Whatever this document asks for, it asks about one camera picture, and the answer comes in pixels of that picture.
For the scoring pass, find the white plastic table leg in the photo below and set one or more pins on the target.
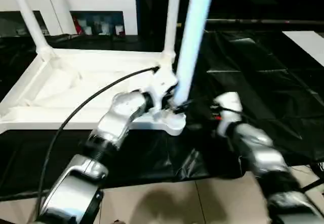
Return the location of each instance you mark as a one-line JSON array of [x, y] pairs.
[[195, 31], [171, 18], [30, 18]]

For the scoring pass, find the white plastic table top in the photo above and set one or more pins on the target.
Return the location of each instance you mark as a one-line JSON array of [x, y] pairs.
[[76, 82]]

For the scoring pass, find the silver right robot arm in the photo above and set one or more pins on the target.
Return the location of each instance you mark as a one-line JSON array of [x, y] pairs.
[[260, 148]]

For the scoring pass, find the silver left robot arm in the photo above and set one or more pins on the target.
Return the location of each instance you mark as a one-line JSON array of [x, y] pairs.
[[121, 112]]

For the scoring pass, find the black mat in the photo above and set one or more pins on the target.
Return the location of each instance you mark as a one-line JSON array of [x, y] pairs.
[[253, 82]]

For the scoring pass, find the white textured jar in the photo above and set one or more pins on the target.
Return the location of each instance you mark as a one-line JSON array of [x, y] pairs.
[[104, 28]]

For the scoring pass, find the dark metal rod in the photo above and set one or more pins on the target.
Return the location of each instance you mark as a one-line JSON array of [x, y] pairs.
[[265, 21]]

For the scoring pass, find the white cup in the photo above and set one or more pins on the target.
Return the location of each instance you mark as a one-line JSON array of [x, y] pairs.
[[87, 29]]

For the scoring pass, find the white flat panel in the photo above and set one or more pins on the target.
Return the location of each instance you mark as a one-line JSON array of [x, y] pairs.
[[307, 46]]

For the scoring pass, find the red bottle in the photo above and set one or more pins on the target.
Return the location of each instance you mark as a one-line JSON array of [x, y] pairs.
[[76, 24]]

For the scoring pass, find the black stand rod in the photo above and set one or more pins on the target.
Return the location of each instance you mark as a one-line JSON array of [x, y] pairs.
[[312, 184]]

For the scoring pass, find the white cabinet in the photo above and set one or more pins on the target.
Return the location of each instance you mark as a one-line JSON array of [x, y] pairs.
[[63, 1]]

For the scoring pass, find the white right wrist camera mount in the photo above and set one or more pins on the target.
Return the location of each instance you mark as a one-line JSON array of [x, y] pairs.
[[229, 102]]

